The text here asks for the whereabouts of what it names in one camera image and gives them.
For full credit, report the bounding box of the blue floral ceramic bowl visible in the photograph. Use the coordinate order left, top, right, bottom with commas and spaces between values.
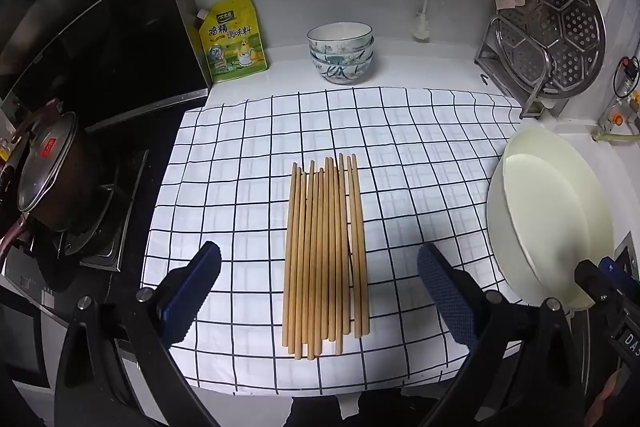
307, 22, 375, 55
309, 44, 375, 68
312, 57, 373, 84

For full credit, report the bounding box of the white black-grid cloth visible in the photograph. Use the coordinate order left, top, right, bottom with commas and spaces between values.
141, 87, 526, 395

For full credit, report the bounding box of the black range hood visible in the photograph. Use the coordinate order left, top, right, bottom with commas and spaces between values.
0, 0, 211, 132

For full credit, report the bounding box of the black built-in appliance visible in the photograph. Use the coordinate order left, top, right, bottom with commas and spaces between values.
0, 287, 71, 393

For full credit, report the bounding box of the perforated steel steamer plate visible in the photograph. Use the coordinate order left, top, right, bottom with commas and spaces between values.
495, 0, 607, 95

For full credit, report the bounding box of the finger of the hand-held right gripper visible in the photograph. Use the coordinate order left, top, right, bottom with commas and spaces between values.
599, 257, 640, 293
574, 259, 613, 308

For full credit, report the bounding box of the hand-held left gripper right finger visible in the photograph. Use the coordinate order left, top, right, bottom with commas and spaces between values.
416, 243, 586, 427

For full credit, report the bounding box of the dark cooking pot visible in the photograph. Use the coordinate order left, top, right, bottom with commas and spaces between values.
20, 107, 118, 233

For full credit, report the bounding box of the bunch of wooden chopsticks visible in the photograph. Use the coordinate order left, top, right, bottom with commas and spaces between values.
281, 153, 372, 361

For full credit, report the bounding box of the black cable loop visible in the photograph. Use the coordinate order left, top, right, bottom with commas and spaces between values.
614, 56, 640, 98

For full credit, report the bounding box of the person's right hand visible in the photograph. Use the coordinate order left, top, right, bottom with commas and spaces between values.
600, 369, 626, 413

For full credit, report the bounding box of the steel dish rack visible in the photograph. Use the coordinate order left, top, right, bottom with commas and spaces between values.
474, 16, 558, 120

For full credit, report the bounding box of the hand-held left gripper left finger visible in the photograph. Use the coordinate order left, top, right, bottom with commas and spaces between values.
54, 241, 223, 427

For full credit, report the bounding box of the black gas stove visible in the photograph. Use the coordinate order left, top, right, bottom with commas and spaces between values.
0, 147, 151, 273

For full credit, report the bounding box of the gas valve with yellow handle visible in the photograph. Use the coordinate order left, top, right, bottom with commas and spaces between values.
599, 92, 640, 132

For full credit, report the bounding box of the yellow seasoning pouch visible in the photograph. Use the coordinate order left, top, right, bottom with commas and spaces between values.
189, 0, 269, 84

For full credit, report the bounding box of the glass pot lid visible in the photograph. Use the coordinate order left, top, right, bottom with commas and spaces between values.
17, 112, 81, 212

